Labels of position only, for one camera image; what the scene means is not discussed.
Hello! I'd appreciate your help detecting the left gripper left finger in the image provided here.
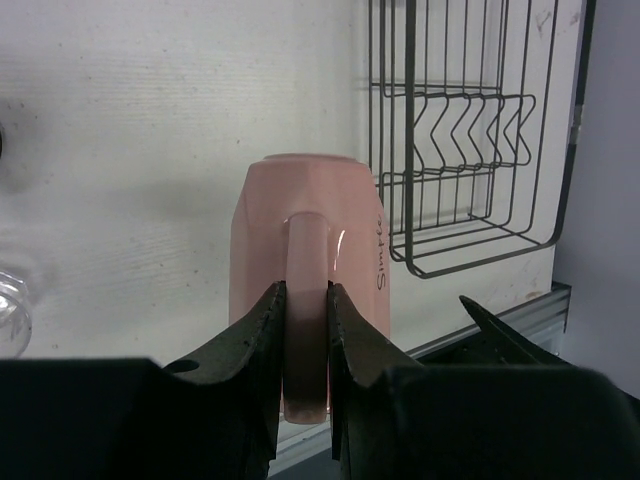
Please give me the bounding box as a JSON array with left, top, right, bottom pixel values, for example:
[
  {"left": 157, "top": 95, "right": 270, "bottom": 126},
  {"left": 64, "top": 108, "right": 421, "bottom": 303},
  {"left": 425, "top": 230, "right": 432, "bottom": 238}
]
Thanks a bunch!
[{"left": 1, "top": 282, "right": 286, "bottom": 479}]

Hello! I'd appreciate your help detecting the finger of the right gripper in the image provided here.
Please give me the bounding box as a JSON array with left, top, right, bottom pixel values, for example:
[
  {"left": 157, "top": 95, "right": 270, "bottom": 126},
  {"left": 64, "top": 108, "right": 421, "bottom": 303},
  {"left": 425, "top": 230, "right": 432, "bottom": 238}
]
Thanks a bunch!
[{"left": 459, "top": 295, "right": 565, "bottom": 366}]

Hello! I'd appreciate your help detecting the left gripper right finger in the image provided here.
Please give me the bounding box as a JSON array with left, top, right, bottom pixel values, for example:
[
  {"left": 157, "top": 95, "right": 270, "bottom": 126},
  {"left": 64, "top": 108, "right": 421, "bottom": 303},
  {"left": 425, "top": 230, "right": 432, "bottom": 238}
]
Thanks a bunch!
[{"left": 327, "top": 284, "right": 639, "bottom": 479}]

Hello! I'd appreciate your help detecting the pink cup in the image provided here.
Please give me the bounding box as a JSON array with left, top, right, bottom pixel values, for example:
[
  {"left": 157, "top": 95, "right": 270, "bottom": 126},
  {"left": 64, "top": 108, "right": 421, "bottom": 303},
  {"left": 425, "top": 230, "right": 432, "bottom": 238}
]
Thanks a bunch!
[{"left": 229, "top": 153, "right": 391, "bottom": 424}]

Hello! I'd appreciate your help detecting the clear glass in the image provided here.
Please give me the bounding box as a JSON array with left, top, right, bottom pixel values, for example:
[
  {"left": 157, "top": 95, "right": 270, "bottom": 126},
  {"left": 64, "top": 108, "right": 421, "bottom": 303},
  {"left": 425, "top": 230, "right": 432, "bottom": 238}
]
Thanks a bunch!
[{"left": 0, "top": 271, "right": 32, "bottom": 360}]

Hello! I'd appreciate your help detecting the dark wire dish rack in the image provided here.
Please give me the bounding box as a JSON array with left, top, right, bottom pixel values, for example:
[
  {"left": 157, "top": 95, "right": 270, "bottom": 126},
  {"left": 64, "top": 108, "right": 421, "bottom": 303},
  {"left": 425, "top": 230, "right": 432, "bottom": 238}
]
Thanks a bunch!
[{"left": 367, "top": 0, "right": 599, "bottom": 279}]

